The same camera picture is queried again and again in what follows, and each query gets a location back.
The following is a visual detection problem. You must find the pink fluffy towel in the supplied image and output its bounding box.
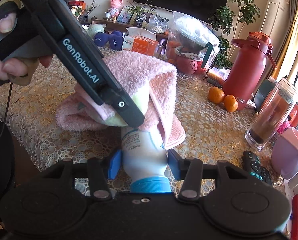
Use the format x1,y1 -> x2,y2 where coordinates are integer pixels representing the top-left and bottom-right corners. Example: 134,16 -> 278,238
56,50 -> 185,150

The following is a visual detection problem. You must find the white blue lotion tube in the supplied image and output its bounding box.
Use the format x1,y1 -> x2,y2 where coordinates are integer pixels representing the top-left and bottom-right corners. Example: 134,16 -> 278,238
121,127 -> 172,193

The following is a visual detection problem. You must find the person's left hand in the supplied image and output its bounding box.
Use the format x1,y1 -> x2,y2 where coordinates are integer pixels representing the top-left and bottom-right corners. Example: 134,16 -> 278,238
0,11 -> 53,86

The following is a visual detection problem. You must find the gold lace tablecloth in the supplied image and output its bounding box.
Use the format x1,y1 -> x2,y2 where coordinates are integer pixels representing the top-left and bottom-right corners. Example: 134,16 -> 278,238
0,44 -> 290,230

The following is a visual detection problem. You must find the black tv remote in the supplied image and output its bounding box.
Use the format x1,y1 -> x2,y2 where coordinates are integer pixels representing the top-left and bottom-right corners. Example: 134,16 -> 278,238
242,151 -> 273,186

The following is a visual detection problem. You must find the orange white tissue box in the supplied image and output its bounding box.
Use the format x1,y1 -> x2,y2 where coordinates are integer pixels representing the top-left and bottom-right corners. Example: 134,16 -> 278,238
122,27 -> 159,56

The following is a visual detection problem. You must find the blue dumbbell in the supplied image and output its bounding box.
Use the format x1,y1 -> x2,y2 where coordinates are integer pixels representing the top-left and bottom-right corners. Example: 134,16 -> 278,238
93,31 -> 124,51

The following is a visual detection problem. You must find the pink bear figurine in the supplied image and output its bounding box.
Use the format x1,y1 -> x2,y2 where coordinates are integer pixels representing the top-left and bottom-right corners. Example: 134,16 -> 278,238
106,0 -> 123,21

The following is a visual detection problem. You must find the right orange tangerine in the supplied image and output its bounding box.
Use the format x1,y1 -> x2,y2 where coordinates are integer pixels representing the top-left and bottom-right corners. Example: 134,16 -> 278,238
223,95 -> 238,112

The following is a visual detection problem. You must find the orange tangerine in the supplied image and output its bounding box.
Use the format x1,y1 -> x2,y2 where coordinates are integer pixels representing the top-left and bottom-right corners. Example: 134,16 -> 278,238
208,87 -> 225,104
223,95 -> 238,112

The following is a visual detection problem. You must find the clear glass tea tumbler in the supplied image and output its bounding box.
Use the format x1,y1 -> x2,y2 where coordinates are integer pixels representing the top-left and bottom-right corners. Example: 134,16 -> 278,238
244,78 -> 298,151

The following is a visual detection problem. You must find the left orange tangerine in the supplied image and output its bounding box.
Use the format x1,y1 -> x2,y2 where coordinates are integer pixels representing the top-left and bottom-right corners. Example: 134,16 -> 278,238
208,87 -> 225,104

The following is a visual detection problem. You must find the clear plastic bag with items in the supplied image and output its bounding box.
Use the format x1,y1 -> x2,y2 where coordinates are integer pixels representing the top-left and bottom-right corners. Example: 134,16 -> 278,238
165,11 -> 220,76

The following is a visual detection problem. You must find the orange lidded plastic box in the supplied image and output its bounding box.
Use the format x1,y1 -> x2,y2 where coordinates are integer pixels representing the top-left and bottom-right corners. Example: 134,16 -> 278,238
206,67 -> 230,88

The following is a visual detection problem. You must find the purple pink lidded cup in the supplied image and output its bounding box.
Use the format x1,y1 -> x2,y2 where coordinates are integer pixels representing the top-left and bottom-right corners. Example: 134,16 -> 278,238
271,127 -> 298,180

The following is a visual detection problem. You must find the red water bottle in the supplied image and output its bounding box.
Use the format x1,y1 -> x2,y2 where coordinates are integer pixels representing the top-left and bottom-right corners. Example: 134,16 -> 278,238
222,31 -> 276,111

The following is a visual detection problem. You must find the green orange thermos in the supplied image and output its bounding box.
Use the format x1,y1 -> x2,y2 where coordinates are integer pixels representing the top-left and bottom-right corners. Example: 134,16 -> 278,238
254,77 -> 298,128

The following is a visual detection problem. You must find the green potted plant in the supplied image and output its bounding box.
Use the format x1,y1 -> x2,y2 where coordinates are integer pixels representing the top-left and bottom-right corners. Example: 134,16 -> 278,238
210,0 -> 260,69

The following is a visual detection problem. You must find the white air conditioner tower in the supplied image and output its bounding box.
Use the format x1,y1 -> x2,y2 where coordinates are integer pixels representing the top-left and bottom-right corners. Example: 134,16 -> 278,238
258,0 -> 291,51

